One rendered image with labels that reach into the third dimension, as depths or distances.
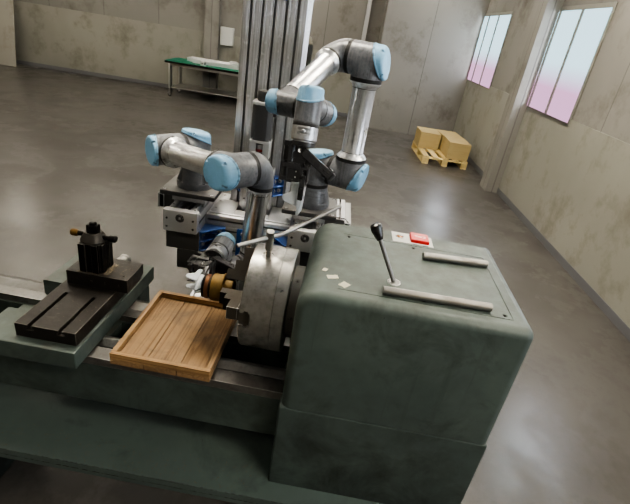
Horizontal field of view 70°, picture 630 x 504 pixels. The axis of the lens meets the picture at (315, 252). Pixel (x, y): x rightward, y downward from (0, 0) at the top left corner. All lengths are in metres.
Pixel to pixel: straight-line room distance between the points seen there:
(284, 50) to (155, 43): 9.68
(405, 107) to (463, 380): 9.02
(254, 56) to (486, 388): 1.46
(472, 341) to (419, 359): 0.14
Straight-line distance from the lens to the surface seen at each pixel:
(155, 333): 1.56
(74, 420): 1.82
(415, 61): 9.98
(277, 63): 1.95
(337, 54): 1.72
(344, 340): 1.18
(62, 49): 12.51
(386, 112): 10.03
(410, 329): 1.16
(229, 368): 1.47
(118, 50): 11.90
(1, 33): 12.81
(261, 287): 1.24
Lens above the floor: 1.84
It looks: 27 degrees down
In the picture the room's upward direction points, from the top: 9 degrees clockwise
